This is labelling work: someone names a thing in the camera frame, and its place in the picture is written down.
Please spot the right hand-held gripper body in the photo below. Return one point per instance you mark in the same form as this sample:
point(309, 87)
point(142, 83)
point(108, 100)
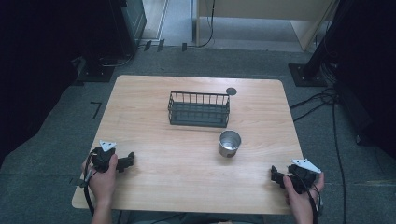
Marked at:
point(303, 177)

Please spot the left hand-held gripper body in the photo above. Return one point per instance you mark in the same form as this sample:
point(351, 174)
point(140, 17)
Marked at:
point(102, 157)

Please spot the silver metal cup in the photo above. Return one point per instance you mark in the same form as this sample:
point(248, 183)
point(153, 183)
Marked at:
point(229, 144)

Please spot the person's right hand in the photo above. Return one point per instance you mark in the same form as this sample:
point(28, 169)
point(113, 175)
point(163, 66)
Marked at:
point(300, 200)

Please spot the person's left hand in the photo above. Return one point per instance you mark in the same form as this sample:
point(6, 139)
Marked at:
point(102, 185)

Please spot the black angled floor tape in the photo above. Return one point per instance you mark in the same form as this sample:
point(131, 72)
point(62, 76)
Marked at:
point(97, 107)

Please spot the black metal stand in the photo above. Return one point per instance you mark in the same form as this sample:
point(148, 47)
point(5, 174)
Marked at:
point(95, 73)
point(308, 73)

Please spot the person's lap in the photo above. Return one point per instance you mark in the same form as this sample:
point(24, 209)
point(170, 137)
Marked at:
point(193, 218)

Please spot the grey round table cap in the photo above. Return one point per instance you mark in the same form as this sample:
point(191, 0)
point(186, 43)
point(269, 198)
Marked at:
point(231, 91)

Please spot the short black floor tape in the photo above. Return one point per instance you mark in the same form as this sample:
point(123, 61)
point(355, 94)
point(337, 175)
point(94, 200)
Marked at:
point(184, 47)
point(160, 45)
point(147, 45)

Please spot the black curtain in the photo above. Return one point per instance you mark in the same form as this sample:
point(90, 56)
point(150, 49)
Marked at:
point(370, 62)
point(37, 62)

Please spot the dark cabinet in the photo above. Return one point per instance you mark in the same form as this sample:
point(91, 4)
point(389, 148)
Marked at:
point(135, 21)

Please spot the light wooden partition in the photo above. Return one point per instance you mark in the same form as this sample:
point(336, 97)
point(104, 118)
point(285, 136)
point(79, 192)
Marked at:
point(264, 9)

